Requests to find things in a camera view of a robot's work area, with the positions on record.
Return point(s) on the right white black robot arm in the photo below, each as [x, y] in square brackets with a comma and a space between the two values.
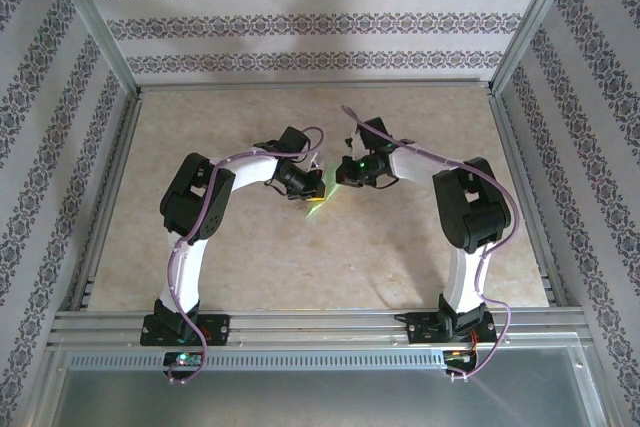
[465, 287]

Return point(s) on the aluminium mounting rail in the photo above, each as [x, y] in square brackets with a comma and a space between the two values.
[320, 327]

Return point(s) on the aluminium cross rail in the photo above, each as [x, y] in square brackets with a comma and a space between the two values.
[320, 83]

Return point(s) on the aluminium side rail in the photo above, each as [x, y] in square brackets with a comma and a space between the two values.
[527, 197]
[109, 197]

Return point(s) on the light green paper sheet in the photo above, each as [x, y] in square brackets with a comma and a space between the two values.
[320, 208]

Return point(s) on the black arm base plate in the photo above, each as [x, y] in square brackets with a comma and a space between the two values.
[425, 329]
[217, 329]

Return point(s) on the small circuit board green light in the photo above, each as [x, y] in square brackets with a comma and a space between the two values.
[184, 359]

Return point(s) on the aluminium frame post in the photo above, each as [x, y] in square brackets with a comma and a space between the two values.
[529, 27]
[97, 27]

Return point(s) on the grey metal sheet panel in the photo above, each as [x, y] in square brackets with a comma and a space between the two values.
[320, 397]

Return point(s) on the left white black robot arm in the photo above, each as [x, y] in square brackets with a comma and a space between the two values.
[182, 277]

